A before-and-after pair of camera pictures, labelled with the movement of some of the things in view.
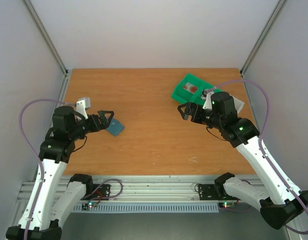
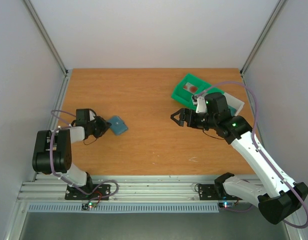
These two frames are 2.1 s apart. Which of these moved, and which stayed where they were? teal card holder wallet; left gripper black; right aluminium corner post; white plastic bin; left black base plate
Moved: left gripper black; teal card holder wallet
Stayed: right aluminium corner post; left black base plate; white plastic bin
